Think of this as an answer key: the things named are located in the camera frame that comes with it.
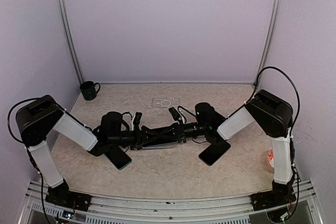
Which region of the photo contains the teal-edged smartphone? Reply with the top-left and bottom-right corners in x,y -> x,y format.
105,146 -> 132,170

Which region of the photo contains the dark green mug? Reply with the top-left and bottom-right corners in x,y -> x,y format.
80,81 -> 101,101

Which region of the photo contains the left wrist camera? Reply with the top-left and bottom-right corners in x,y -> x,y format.
131,112 -> 142,131

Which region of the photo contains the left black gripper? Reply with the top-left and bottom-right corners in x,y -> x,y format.
109,125 -> 161,150

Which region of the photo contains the purple-edged smartphone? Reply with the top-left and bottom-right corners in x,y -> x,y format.
198,142 -> 231,166

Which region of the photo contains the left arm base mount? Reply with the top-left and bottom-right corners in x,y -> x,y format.
45,179 -> 92,212

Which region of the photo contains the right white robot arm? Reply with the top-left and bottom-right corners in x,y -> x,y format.
142,89 -> 299,205

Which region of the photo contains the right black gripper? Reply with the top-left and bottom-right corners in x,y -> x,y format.
160,120 -> 207,143

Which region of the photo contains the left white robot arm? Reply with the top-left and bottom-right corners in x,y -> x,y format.
7,94 -> 112,206

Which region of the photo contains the blue smartphone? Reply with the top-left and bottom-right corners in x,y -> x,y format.
141,142 -> 177,150

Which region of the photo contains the left aluminium frame post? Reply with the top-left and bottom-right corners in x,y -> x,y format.
57,0 -> 85,84

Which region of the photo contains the front aluminium rail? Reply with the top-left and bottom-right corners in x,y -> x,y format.
15,182 -> 323,224

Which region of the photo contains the red white patterned bowl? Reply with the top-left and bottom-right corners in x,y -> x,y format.
260,149 -> 275,173

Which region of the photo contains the right aluminium frame post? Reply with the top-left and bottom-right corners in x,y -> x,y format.
254,0 -> 281,85

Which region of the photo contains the clear camera-cutout phone case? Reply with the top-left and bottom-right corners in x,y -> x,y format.
151,97 -> 180,109

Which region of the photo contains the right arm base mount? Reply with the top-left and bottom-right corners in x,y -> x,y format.
250,179 -> 296,211

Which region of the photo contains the aluminium frame post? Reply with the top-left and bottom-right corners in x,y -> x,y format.
57,0 -> 85,84
254,0 -> 281,85

